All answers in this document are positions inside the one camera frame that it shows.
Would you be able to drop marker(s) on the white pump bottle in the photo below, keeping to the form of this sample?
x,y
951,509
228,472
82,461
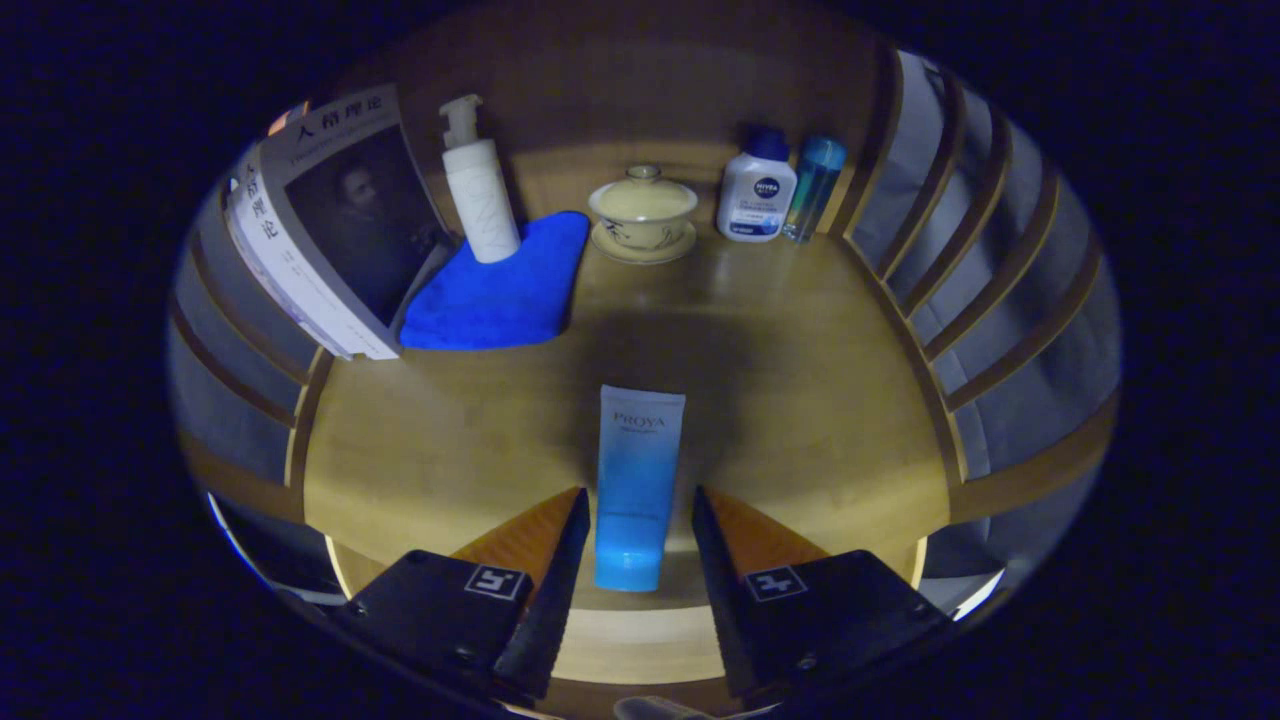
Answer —
x,y
482,200

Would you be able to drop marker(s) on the wooden cabinet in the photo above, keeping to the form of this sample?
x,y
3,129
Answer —
x,y
600,60

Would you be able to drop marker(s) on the wooden countertop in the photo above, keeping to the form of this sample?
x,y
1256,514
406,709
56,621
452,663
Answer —
x,y
800,400

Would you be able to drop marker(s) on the beige lidded teacup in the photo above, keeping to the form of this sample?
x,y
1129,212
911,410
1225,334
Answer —
x,y
642,215

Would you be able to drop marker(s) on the white bottle blue cap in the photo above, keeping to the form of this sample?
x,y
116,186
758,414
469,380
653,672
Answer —
x,y
757,195

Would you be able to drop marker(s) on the thick grey portrait book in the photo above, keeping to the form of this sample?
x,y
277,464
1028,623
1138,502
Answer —
x,y
340,220

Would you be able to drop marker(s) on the teal slim bottle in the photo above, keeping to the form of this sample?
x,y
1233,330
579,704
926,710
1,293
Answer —
x,y
815,185

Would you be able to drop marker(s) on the blue folded cloth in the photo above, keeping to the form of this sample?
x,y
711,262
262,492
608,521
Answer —
x,y
500,290

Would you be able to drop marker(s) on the blue white cosmetic tube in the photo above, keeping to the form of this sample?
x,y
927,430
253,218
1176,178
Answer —
x,y
638,480

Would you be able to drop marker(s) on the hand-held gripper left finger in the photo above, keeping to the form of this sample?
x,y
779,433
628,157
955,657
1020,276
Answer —
x,y
560,600

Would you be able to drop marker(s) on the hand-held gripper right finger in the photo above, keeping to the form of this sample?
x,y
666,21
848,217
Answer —
x,y
715,590

